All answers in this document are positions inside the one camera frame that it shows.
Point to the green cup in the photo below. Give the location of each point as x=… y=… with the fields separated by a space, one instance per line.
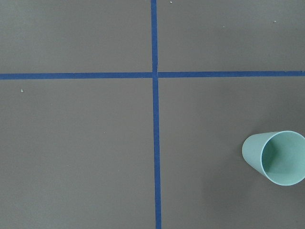
x=279 y=156

